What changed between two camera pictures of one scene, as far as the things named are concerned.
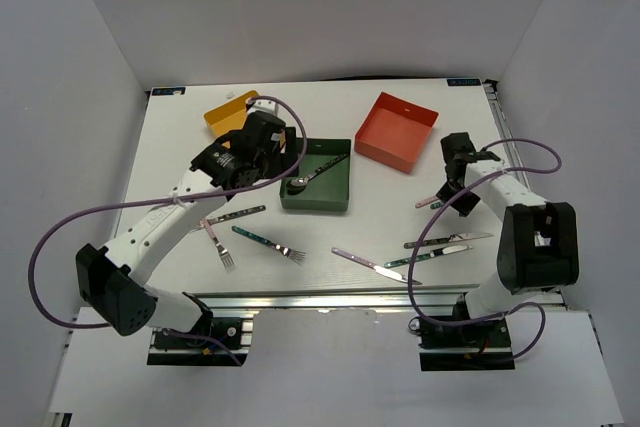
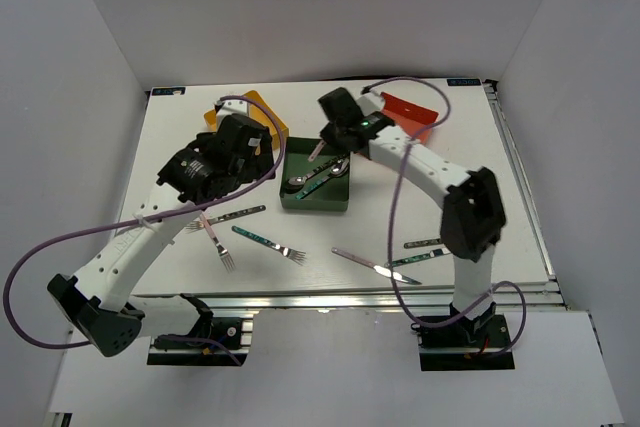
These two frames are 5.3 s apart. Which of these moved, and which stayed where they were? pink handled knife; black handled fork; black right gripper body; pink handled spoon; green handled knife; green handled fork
Moved: black right gripper body; pink handled spoon
Stayed: green handled fork; pink handled knife; black handled fork; green handled knife
